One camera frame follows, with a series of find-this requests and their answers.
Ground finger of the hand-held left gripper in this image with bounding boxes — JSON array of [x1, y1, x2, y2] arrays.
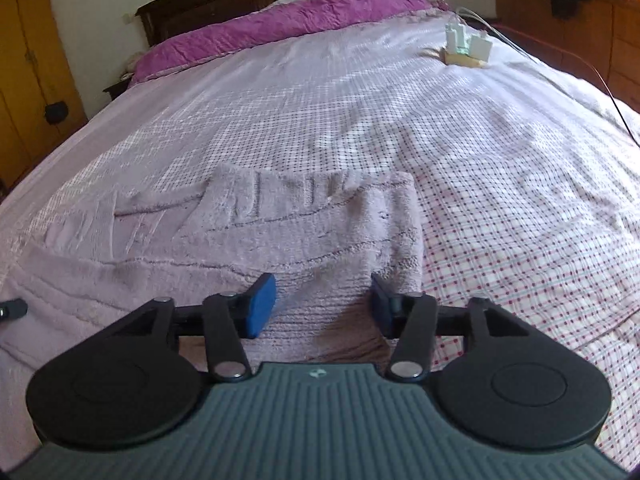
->
[[0, 298, 28, 322]]

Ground small black bag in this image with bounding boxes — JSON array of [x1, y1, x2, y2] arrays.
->
[[44, 101, 70, 125]]

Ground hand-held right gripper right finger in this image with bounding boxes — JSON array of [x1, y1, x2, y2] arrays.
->
[[371, 273, 538, 381]]

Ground thin black cable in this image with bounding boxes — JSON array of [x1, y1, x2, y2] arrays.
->
[[585, 57, 640, 148]]

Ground dark wooden headboard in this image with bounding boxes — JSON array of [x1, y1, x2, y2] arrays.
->
[[136, 0, 441, 46]]

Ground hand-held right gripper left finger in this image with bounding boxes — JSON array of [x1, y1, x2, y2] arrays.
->
[[102, 273, 277, 382]]

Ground wooden dresser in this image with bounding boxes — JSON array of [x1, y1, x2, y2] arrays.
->
[[492, 0, 640, 111]]

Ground purple quilt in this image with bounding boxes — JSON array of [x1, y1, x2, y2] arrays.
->
[[131, 0, 448, 83]]

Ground checkered bedspread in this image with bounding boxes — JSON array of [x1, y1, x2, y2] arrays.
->
[[0, 7, 640, 471]]

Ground power strip with chargers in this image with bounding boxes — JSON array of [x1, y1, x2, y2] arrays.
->
[[442, 22, 493, 68]]

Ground yellow wardrobe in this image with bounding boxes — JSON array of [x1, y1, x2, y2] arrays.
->
[[0, 0, 88, 191]]

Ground light cloth pile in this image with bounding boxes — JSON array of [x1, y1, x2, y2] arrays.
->
[[122, 51, 148, 75]]

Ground pink knit cardigan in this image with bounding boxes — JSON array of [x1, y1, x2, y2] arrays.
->
[[0, 162, 427, 456]]

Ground dark wooden nightstand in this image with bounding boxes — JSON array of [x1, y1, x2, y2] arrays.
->
[[102, 77, 136, 101]]

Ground white charging cable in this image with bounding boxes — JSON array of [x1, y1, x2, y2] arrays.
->
[[457, 6, 541, 63]]

